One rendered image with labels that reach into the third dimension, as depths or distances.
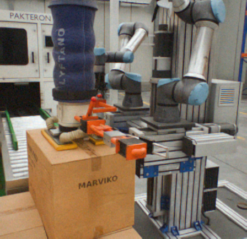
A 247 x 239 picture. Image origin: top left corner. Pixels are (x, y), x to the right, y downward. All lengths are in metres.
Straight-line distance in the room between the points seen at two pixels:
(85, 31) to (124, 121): 0.77
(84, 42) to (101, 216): 0.81
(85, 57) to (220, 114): 0.94
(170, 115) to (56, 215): 0.73
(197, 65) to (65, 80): 0.64
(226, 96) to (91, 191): 1.04
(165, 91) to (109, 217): 0.68
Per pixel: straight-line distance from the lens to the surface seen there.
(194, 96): 1.34
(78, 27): 1.34
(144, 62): 11.67
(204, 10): 1.48
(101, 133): 1.07
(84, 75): 1.33
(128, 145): 0.86
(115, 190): 1.32
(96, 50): 1.74
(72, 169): 1.19
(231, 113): 1.88
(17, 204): 1.74
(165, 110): 1.45
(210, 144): 1.47
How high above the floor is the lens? 1.37
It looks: 12 degrees down
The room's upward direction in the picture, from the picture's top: 1 degrees clockwise
